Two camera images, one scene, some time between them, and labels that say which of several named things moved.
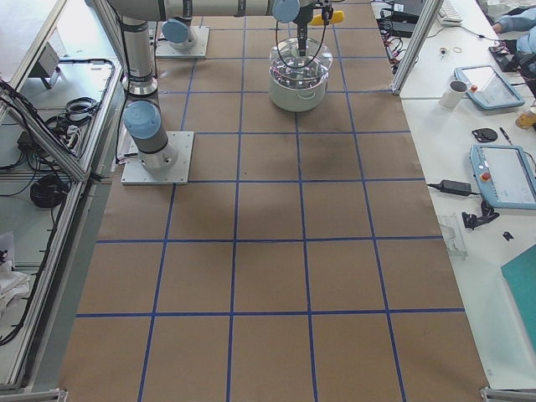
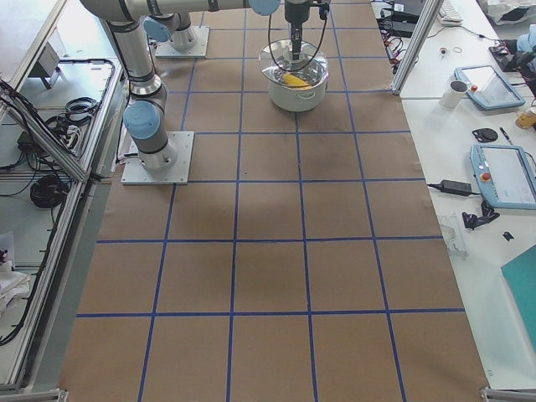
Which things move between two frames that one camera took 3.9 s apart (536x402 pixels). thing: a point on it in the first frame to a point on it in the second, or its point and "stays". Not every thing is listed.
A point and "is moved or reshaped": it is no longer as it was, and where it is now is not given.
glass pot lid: x=286 y=64 is moved or reshaped
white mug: x=453 y=95 stays
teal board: x=520 y=275 stays
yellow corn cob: x=337 y=17 to x=293 y=82
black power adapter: x=456 y=187 stays
